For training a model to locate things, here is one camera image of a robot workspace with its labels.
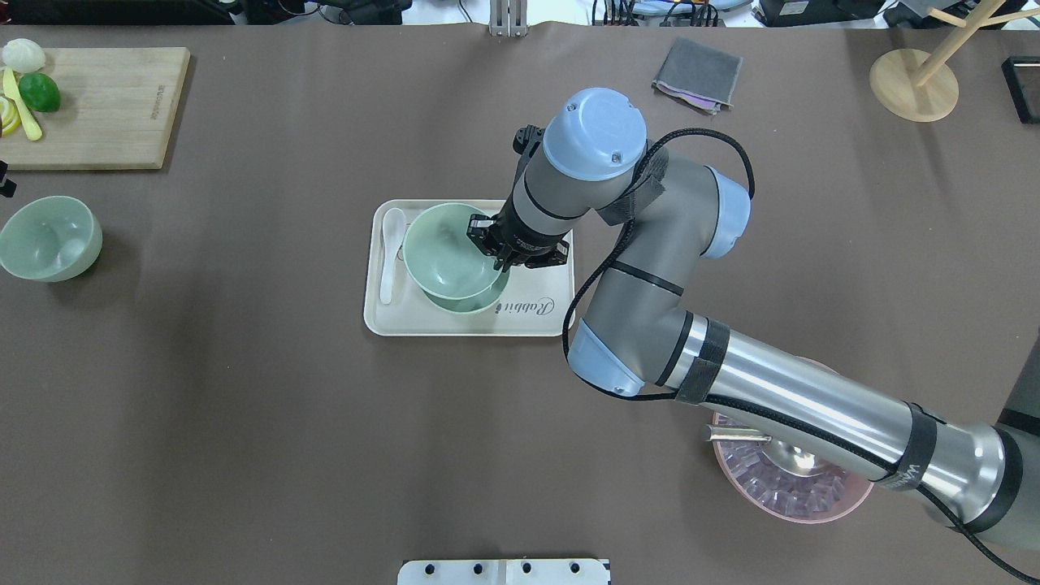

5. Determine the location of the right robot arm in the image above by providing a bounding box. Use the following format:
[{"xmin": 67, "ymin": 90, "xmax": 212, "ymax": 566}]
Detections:
[{"xmin": 468, "ymin": 88, "xmax": 1039, "ymax": 549}]

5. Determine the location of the cream rectangular tray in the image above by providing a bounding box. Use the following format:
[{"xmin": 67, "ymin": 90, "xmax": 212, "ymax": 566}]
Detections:
[{"xmin": 363, "ymin": 199, "xmax": 577, "ymax": 337}]

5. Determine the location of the aluminium frame post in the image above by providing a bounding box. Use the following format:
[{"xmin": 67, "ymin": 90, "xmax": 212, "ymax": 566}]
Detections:
[{"xmin": 487, "ymin": 0, "xmax": 530, "ymax": 37}]

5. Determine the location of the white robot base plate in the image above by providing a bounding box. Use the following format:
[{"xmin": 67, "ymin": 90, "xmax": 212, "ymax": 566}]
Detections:
[{"xmin": 397, "ymin": 557, "xmax": 613, "ymax": 584}]

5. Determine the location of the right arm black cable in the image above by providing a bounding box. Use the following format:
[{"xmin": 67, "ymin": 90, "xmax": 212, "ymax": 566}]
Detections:
[{"xmin": 561, "ymin": 128, "xmax": 1040, "ymax": 584}]

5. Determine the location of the black tray at edge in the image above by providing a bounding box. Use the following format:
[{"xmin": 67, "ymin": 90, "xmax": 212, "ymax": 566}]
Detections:
[{"xmin": 1000, "ymin": 55, "xmax": 1039, "ymax": 124}]

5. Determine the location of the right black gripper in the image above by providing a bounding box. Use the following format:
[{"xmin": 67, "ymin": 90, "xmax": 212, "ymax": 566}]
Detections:
[{"xmin": 466, "ymin": 210, "xmax": 570, "ymax": 271}]

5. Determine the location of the wooden cup stand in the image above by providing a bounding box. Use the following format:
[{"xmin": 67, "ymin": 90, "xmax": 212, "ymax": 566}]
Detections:
[{"xmin": 869, "ymin": 1, "xmax": 1039, "ymax": 123}]

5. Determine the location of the white ceramic spoon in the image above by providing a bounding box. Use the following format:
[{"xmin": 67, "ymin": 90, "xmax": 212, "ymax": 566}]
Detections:
[{"xmin": 379, "ymin": 207, "xmax": 406, "ymax": 305}]

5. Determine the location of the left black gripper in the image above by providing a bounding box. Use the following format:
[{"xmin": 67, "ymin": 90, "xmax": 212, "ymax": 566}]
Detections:
[{"xmin": 0, "ymin": 162, "xmax": 16, "ymax": 197}]

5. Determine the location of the wooden cutting board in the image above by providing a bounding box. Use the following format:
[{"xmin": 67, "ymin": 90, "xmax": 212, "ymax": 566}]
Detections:
[{"xmin": 1, "ymin": 47, "xmax": 192, "ymax": 171}]

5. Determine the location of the grey folded cloth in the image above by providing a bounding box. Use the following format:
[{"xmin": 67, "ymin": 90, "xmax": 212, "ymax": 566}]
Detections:
[{"xmin": 652, "ymin": 39, "xmax": 744, "ymax": 115}]

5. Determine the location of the green lime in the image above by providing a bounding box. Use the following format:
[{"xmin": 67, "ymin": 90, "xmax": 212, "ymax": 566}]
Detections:
[{"xmin": 18, "ymin": 71, "xmax": 62, "ymax": 112}]

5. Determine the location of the green bowl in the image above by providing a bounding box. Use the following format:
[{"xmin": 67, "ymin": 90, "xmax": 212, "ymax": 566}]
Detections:
[
  {"xmin": 423, "ymin": 271, "xmax": 510, "ymax": 314},
  {"xmin": 402, "ymin": 202, "xmax": 501, "ymax": 301},
  {"xmin": 1, "ymin": 196, "xmax": 103, "ymax": 283}
]

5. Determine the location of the yellow plastic knife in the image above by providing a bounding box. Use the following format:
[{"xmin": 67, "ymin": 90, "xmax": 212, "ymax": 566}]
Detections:
[{"xmin": 2, "ymin": 67, "xmax": 42, "ymax": 141}]

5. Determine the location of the metal ice scoop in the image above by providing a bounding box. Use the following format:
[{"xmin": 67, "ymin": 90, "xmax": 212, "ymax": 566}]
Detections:
[{"xmin": 701, "ymin": 423, "xmax": 832, "ymax": 477}]

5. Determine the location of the white garlic bulb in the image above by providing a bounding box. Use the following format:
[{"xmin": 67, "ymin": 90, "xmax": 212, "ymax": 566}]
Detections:
[{"xmin": 2, "ymin": 39, "xmax": 47, "ymax": 74}]

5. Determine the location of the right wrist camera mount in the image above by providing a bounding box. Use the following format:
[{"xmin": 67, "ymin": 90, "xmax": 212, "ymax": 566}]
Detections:
[{"xmin": 510, "ymin": 125, "xmax": 545, "ymax": 186}]

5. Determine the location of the green bowl on tray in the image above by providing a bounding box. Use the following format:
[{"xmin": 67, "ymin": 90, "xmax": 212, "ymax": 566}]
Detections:
[{"xmin": 423, "ymin": 271, "xmax": 510, "ymax": 314}]

